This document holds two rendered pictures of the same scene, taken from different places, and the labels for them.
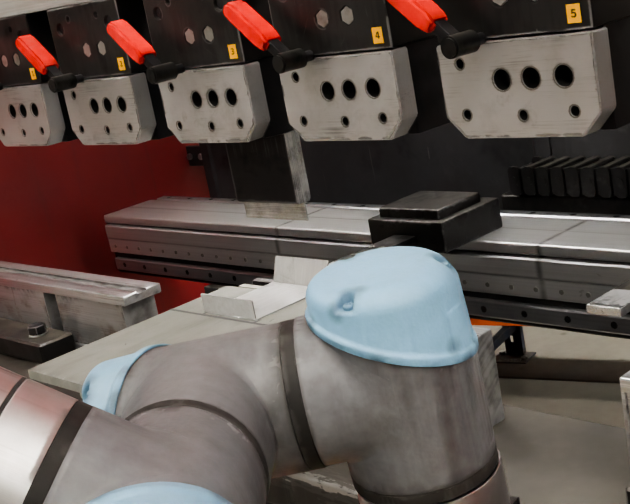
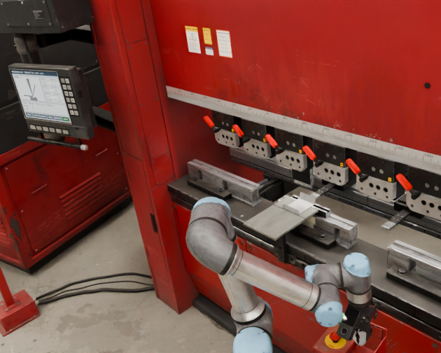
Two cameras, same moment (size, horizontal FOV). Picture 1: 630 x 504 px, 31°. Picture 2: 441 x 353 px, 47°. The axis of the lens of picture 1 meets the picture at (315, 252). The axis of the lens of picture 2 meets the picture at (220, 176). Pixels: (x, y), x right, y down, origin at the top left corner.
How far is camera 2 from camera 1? 112 cm
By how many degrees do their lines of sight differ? 14
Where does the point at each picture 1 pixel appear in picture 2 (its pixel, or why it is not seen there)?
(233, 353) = (331, 270)
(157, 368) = (319, 272)
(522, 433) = (362, 248)
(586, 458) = (376, 258)
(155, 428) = (327, 289)
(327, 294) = (348, 265)
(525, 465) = not seen: hidden behind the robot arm
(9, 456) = (313, 297)
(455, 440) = (365, 286)
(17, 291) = (212, 176)
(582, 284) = (378, 205)
